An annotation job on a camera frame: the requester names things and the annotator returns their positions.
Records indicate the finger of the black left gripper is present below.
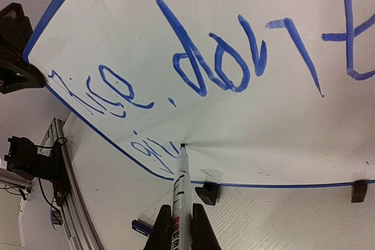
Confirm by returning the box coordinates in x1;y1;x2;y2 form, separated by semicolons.
1;2;33;66
1;60;46;94

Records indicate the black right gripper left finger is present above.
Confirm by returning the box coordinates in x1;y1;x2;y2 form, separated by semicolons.
145;204;172;250

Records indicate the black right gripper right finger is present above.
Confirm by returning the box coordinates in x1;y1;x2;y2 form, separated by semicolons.
191;203;221;250

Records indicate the white blue marker pen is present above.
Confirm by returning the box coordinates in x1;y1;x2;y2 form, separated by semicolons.
171;143;192;250

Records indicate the blue marker cap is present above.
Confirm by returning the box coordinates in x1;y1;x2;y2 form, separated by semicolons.
131;220;152;237

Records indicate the blue framed whiteboard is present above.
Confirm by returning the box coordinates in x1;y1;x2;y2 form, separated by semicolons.
24;0;374;186

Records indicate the wire whiteboard stand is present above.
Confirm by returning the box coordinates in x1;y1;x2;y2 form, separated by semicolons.
195;179;370;206

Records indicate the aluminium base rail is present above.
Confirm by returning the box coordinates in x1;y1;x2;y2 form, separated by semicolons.
41;118;105;250

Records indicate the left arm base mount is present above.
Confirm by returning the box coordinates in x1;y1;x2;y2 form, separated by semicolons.
5;136;70;207

